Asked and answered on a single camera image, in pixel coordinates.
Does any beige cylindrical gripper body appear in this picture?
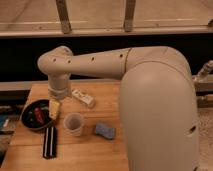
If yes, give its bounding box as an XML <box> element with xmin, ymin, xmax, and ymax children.
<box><xmin>48</xmin><ymin>74</ymin><xmax>70</xmax><ymax>100</ymax></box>

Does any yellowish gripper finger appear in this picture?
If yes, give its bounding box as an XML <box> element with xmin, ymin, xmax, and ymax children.
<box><xmin>49</xmin><ymin>99</ymin><xmax>61</xmax><ymax>120</ymax></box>

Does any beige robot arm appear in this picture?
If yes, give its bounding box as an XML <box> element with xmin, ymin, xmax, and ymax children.
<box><xmin>37</xmin><ymin>46</ymin><xmax>199</xmax><ymax>171</ymax></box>

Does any red object in bowl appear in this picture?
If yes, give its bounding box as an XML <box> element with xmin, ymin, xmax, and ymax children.
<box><xmin>34</xmin><ymin>108</ymin><xmax>45</xmax><ymax>124</ymax></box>

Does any black round bowl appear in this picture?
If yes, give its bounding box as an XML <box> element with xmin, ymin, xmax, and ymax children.
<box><xmin>21</xmin><ymin>99</ymin><xmax>53</xmax><ymax>131</ymax></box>

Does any white rectangular remote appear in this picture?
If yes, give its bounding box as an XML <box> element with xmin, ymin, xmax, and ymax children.
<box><xmin>72</xmin><ymin>89</ymin><xmax>95</xmax><ymax>108</ymax></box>

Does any blue sponge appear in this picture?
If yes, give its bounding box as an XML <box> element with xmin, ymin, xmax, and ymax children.
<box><xmin>94</xmin><ymin>123</ymin><xmax>116</xmax><ymax>140</ymax></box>

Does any grey metal fixture right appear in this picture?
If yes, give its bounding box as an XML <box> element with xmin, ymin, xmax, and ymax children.
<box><xmin>193</xmin><ymin>60</ymin><xmax>213</xmax><ymax>108</ymax></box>

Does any metal window frame post left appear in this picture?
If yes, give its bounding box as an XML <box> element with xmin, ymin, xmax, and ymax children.
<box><xmin>55</xmin><ymin>0</ymin><xmax>72</xmax><ymax>34</ymax></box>

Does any metal window frame post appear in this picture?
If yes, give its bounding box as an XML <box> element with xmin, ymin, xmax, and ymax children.
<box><xmin>55</xmin><ymin>0</ymin><xmax>72</xmax><ymax>34</ymax></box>
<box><xmin>123</xmin><ymin>0</ymin><xmax>136</xmax><ymax>32</ymax></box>

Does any metal window frame post right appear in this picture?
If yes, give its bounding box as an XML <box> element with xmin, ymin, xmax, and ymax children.
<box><xmin>123</xmin><ymin>0</ymin><xmax>136</xmax><ymax>32</ymax></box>

